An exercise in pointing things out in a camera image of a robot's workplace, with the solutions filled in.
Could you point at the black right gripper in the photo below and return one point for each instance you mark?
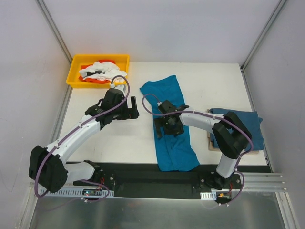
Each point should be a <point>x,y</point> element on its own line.
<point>167,127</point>

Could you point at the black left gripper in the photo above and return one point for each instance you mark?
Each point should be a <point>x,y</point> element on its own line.
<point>127,110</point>

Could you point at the teal t-shirt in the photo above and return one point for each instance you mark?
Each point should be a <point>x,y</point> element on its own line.
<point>173,153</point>

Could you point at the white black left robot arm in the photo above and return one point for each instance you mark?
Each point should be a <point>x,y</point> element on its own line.
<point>48,165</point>

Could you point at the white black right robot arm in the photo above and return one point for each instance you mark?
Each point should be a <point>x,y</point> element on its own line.
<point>229,131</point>

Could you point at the white t-shirt in bin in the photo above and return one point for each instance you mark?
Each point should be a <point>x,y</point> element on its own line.
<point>104,71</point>

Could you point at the orange t-shirt in bin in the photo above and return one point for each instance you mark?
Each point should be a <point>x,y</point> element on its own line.
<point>95,80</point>

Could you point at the yellow plastic bin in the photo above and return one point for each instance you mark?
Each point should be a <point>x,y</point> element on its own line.
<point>80,60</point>

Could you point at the brown cardboard sheet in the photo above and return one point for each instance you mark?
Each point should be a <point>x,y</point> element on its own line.
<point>212,148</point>

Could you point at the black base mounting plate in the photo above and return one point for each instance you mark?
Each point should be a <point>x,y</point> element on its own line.
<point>166,191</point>

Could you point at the folded dark blue t-shirt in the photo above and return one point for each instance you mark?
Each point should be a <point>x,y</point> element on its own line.
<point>252,122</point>

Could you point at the white slotted cable duct right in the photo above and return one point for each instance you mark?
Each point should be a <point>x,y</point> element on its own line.
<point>208,196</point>

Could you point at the white slotted cable duct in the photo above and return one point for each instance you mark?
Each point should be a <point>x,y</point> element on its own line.
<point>81,192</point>
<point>208,196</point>

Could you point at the white slotted cable duct left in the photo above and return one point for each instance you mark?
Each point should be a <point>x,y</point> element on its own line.
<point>81,192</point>

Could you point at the aluminium frame rail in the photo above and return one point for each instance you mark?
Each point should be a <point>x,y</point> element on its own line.
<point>262,181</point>

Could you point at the left vertical aluminium post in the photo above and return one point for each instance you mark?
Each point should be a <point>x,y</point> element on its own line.
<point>54,29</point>

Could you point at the vertical aluminium post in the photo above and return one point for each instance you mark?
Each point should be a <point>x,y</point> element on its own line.
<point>54,29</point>
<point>262,35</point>

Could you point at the right vertical aluminium post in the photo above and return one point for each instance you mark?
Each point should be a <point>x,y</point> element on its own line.
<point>262,35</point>

